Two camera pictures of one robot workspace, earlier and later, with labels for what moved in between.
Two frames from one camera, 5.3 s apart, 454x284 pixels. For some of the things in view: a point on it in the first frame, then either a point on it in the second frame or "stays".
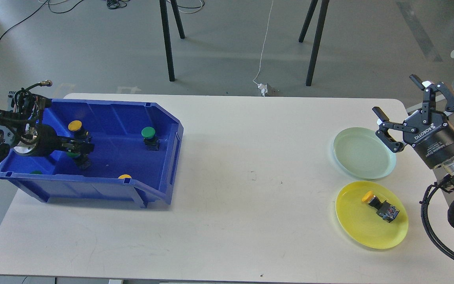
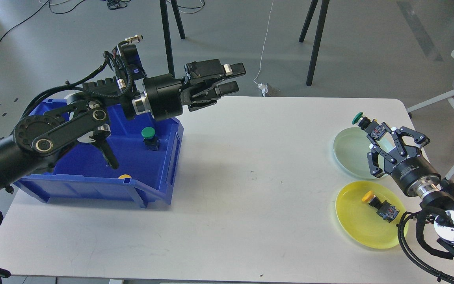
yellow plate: (359, 219) stays
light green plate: (361, 153) stays
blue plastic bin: (136, 145) stays
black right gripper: (434, 139) to (412, 172)
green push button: (73, 154) to (373, 128)
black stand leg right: (324, 5) stays
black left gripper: (38, 140) to (162, 96)
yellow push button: (387, 211) stays
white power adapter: (264, 88) stays
